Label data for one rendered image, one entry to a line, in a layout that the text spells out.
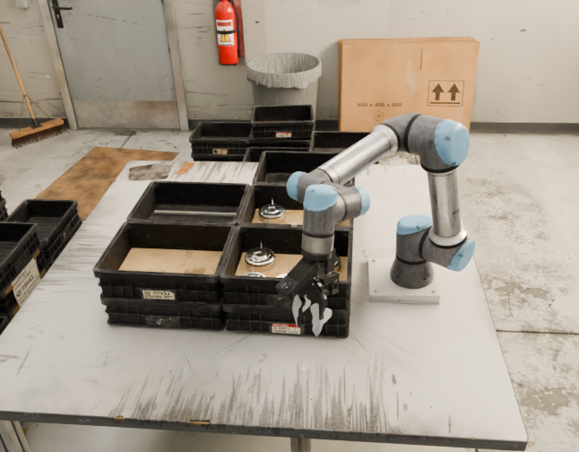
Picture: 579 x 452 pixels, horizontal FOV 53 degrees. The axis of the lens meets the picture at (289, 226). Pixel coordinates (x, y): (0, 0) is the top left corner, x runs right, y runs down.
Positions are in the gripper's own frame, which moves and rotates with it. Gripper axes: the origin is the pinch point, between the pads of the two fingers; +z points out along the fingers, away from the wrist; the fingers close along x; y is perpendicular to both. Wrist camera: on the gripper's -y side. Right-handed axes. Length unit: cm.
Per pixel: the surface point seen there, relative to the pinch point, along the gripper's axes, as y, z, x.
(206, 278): 5.2, 3.3, 44.1
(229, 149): 150, 6, 197
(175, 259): 14, 8, 72
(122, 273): -10, 4, 65
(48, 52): 138, -39, 410
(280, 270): 33, 7, 40
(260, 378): 7.1, 28.3, 21.6
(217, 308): 9.2, 14.3, 43.6
